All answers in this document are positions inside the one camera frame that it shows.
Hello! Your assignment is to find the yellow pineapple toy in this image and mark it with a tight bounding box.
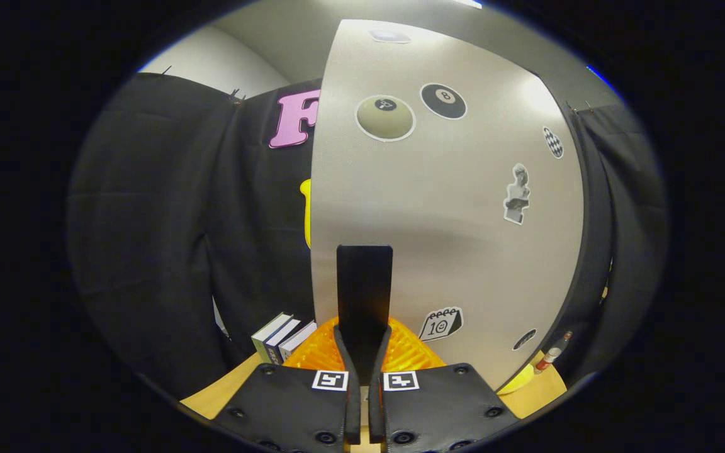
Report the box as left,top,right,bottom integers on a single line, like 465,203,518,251
497,363,535,396

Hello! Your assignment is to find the small clear bottle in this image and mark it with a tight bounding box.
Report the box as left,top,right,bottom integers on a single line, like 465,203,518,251
534,331,573,374

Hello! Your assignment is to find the green spine book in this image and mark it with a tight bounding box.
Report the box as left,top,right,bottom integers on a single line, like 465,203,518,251
251,313,294,364

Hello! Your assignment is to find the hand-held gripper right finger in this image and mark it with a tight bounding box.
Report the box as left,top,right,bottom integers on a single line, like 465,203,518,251
368,316,520,453

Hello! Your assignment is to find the blue spine book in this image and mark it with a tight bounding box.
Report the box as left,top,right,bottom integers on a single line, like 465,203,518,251
264,318,304,364

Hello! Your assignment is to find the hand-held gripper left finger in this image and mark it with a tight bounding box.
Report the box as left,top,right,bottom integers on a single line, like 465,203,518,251
211,316,363,453

